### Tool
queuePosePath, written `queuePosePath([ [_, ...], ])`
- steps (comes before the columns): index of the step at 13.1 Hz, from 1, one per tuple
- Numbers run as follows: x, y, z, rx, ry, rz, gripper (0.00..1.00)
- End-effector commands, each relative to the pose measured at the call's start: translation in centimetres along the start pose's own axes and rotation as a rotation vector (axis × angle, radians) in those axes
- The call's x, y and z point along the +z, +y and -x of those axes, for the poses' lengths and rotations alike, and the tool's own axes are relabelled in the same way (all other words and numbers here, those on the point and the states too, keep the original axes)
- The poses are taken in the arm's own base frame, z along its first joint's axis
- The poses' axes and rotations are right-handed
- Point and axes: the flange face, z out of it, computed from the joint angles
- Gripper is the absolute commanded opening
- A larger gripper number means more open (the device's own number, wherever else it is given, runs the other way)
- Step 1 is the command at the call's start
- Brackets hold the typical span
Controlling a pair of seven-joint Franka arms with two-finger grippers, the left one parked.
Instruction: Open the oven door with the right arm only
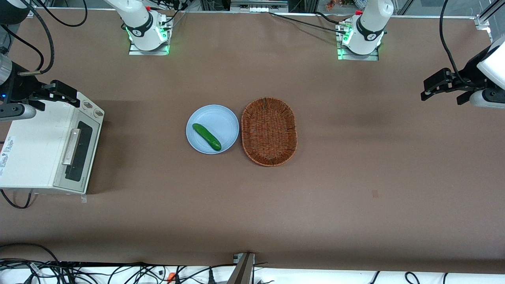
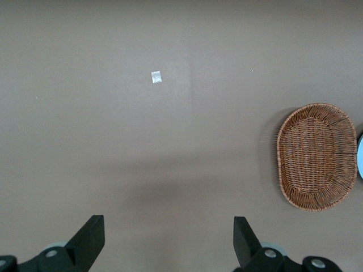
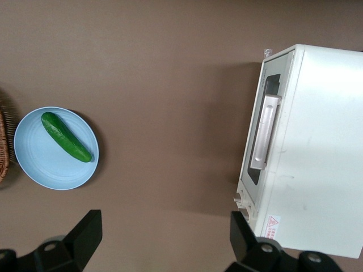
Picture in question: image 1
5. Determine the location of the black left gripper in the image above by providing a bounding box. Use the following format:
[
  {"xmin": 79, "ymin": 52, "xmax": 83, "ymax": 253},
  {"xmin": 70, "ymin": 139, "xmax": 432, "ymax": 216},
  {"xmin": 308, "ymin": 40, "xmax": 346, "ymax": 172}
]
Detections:
[{"xmin": 420, "ymin": 58, "xmax": 486, "ymax": 106}]

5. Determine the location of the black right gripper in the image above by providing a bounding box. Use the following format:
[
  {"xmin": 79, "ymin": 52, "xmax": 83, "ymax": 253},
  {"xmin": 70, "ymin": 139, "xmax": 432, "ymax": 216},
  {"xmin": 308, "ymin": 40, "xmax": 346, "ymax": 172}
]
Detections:
[{"xmin": 9, "ymin": 63, "xmax": 81, "ymax": 112}]

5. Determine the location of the silver oven door handle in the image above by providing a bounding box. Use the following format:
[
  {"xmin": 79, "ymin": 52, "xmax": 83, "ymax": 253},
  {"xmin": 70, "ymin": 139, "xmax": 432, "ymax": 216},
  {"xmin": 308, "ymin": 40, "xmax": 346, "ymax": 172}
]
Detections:
[{"xmin": 62, "ymin": 128, "xmax": 82, "ymax": 166}]

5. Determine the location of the glass oven door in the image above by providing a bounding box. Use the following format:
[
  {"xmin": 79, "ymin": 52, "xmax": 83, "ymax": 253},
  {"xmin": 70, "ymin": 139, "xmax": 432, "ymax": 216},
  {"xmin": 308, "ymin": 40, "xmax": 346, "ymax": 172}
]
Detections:
[{"xmin": 52, "ymin": 96, "xmax": 105, "ymax": 194}]

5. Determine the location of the white toaster oven body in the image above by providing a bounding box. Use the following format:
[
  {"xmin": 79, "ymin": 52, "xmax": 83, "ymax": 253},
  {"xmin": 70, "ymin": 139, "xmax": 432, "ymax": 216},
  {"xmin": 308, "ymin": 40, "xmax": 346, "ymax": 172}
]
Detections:
[{"xmin": 0, "ymin": 91, "xmax": 105, "ymax": 195}]

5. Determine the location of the green cucumber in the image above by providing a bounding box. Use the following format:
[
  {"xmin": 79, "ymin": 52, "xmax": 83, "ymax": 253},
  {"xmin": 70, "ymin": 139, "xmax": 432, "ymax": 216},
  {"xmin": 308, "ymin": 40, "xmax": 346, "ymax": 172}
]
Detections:
[{"xmin": 192, "ymin": 123, "xmax": 222, "ymax": 152}]

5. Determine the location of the light blue plate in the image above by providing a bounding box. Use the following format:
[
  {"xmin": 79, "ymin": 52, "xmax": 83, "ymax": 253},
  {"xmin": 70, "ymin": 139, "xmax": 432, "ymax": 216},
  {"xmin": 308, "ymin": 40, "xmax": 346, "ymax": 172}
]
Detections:
[{"xmin": 186, "ymin": 104, "xmax": 240, "ymax": 155}]

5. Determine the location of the brown wicker basket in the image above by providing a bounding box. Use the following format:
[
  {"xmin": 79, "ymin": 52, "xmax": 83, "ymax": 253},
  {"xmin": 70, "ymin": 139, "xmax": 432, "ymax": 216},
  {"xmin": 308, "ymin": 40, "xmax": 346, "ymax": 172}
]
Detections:
[{"xmin": 241, "ymin": 97, "xmax": 298, "ymax": 167}]

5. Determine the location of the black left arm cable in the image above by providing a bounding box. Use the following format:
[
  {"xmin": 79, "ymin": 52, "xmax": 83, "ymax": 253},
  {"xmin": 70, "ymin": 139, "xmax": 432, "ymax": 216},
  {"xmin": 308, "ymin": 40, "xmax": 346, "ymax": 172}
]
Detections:
[{"xmin": 439, "ymin": 0, "xmax": 468, "ymax": 85}]

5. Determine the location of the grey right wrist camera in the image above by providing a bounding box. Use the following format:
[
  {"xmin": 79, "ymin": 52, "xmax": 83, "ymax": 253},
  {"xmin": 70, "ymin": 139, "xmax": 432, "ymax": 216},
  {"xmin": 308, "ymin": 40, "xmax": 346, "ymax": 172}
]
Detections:
[{"xmin": 0, "ymin": 103, "xmax": 37, "ymax": 121}]

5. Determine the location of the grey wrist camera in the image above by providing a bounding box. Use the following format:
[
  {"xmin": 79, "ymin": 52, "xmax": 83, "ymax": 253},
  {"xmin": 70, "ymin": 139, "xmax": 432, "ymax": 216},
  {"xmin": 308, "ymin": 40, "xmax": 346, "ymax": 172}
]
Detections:
[
  {"xmin": 0, "ymin": 103, "xmax": 37, "ymax": 121},
  {"xmin": 469, "ymin": 88, "xmax": 505, "ymax": 110}
]

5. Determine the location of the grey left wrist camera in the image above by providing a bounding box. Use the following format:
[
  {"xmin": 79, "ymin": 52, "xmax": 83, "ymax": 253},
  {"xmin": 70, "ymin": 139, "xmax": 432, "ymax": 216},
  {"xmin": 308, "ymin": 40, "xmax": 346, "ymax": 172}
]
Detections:
[{"xmin": 469, "ymin": 88, "xmax": 505, "ymax": 110}]

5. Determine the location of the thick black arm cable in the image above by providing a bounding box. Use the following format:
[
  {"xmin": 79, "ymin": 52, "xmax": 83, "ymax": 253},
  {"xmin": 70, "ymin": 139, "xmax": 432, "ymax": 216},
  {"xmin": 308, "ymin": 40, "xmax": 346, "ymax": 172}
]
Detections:
[{"xmin": 18, "ymin": 6, "xmax": 55, "ymax": 77}]

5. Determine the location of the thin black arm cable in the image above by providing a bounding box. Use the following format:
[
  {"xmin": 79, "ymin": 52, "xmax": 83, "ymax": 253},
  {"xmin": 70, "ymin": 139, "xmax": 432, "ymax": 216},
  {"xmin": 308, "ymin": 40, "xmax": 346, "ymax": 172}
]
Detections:
[{"xmin": 0, "ymin": 24, "xmax": 45, "ymax": 72}]

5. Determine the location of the black looped cable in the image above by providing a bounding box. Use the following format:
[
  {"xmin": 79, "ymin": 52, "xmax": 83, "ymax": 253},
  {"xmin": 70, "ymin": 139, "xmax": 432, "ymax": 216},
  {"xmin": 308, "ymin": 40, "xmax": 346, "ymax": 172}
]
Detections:
[{"xmin": 50, "ymin": 0, "xmax": 88, "ymax": 28}]

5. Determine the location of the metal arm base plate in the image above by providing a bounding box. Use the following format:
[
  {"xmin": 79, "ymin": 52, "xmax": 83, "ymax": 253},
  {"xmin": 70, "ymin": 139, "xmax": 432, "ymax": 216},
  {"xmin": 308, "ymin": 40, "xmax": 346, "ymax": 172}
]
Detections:
[
  {"xmin": 337, "ymin": 23, "xmax": 380, "ymax": 61},
  {"xmin": 128, "ymin": 19, "xmax": 172, "ymax": 56}
]

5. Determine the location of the aluminium frame profile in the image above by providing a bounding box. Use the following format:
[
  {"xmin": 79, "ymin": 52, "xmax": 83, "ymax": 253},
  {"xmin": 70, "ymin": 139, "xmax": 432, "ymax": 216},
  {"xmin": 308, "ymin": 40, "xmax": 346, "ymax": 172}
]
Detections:
[{"xmin": 475, "ymin": 0, "xmax": 505, "ymax": 31}]

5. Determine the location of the black oven power cable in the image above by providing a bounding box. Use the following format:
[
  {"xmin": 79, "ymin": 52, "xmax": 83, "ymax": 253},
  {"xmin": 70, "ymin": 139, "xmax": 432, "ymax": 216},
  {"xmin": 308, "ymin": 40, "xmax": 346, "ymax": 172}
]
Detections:
[{"xmin": 0, "ymin": 189, "xmax": 34, "ymax": 209}]

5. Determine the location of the black cable on table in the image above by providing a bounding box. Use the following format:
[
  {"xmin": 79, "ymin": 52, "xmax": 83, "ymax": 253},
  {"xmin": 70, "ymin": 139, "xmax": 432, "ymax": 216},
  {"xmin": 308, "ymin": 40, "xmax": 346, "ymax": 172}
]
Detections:
[{"xmin": 268, "ymin": 11, "xmax": 352, "ymax": 35}]

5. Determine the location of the black floor cable bundle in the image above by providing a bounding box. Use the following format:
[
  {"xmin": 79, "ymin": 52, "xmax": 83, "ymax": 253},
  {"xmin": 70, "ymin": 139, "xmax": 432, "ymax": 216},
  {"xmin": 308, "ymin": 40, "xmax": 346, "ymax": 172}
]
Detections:
[{"xmin": 0, "ymin": 242, "xmax": 269, "ymax": 284}]

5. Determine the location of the grey camera stand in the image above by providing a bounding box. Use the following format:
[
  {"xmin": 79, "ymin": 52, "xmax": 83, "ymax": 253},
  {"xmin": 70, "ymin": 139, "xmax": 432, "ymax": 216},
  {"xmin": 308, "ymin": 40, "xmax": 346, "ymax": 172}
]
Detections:
[{"xmin": 226, "ymin": 252, "xmax": 256, "ymax": 284}]

